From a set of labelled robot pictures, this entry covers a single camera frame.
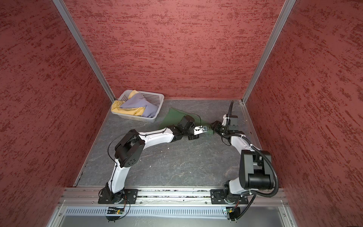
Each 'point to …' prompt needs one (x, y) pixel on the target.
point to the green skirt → (174, 116)
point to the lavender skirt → (139, 100)
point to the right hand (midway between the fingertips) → (212, 127)
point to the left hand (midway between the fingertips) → (199, 130)
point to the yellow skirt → (135, 111)
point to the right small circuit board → (232, 213)
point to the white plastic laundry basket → (156, 99)
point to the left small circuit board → (115, 210)
